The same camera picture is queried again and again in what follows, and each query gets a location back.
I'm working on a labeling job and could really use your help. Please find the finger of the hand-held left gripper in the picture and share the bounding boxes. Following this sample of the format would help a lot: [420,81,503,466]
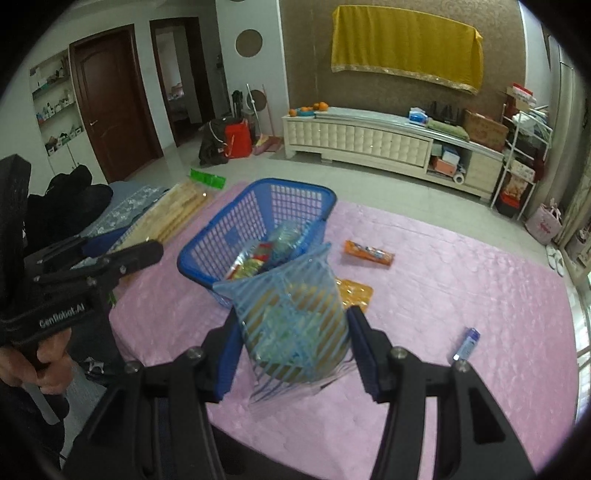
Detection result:
[34,239,164,291]
[25,229,134,278]

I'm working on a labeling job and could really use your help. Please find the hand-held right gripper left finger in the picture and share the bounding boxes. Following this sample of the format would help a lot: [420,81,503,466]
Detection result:
[62,318,245,480]

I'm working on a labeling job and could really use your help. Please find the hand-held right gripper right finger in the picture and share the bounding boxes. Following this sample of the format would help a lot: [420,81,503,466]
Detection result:
[346,305,552,480]

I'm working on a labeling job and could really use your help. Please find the blue plastic basket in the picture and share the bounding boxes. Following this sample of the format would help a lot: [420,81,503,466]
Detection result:
[177,178,338,308]

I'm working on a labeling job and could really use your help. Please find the blue striped clear packet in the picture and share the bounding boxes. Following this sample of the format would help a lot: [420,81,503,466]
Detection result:
[212,242,354,407]
[268,220,315,264]

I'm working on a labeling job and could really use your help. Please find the red and yellow snack packet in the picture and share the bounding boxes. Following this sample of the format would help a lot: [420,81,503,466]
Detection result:
[226,242,280,281]

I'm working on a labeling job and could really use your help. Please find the person's left forearm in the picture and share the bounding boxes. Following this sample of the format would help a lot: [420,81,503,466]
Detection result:
[0,383,70,462]

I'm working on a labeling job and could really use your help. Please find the person's left hand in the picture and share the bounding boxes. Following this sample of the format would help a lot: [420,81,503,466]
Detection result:
[0,325,74,397]

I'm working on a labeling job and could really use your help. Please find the grey patterned chair cover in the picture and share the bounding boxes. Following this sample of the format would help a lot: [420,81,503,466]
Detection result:
[83,185,171,241]

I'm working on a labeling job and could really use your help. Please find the black jacket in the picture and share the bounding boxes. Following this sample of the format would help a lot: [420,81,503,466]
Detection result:
[28,164,114,241]

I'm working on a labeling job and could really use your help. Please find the flat orange snack packet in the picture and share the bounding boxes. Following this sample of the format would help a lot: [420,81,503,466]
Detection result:
[335,277,374,315]

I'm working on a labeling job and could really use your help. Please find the beige wooden slat seat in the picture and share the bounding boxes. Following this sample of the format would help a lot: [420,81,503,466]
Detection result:
[108,180,215,252]

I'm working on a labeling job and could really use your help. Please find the small blue tube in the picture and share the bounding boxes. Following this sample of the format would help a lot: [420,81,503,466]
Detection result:
[451,327,481,363]

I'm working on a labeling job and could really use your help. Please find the orange snack bar packet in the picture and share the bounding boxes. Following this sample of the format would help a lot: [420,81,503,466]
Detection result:
[344,240,395,267]

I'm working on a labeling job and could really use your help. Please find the green packet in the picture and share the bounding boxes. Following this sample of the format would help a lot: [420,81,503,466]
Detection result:
[189,168,228,191]

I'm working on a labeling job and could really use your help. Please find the pink tablecloth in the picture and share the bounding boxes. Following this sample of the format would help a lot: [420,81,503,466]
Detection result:
[108,180,580,480]

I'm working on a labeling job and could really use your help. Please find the brown wooden door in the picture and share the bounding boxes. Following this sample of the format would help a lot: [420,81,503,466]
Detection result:
[69,24,164,183]

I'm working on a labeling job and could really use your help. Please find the black bag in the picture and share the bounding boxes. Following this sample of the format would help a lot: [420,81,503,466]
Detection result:
[198,117,232,167]

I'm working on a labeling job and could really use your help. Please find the red shopping bag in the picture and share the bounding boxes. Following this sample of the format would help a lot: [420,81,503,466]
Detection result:
[225,121,252,159]

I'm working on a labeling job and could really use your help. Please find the pink dustpan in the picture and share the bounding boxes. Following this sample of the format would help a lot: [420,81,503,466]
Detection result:
[252,134,283,155]

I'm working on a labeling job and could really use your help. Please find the white padded low cabinet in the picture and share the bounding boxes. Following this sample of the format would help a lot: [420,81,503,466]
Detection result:
[281,106,505,200]

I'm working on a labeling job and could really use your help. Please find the pink tote bag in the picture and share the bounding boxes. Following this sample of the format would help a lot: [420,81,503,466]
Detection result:
[526,199,563,245]

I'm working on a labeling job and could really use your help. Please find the red gift bag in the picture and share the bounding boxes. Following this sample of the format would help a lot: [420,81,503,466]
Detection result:
[501,178,527,204]

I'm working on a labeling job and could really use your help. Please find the folded green cloth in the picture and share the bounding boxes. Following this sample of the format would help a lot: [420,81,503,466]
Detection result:
[426,119,469,139]

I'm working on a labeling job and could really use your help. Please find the patterned curtain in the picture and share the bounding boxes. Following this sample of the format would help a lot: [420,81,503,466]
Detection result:
[554,175,591,250]

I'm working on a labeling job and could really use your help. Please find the brown cardboard box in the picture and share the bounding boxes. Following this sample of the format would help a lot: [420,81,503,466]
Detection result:
[464,110,509,151]

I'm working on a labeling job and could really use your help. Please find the black upright objects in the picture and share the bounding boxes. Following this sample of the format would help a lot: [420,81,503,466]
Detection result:
[431,102,465,123]

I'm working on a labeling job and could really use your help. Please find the red box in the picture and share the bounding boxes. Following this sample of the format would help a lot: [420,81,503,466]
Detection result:
[505,83,536,112]

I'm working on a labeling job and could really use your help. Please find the standing air conditioner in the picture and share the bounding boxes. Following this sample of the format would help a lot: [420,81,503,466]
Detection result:
[547,32,580,208]

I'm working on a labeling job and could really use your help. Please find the wall shelf with bottles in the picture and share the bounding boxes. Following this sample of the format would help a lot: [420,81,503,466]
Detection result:
[28,48,86,158]

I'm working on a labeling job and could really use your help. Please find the white wire rack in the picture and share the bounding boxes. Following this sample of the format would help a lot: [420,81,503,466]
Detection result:
[490,108,552,217]

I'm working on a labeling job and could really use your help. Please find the yellow wall cloth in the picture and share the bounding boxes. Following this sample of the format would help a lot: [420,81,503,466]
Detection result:
[330,4,485,95]

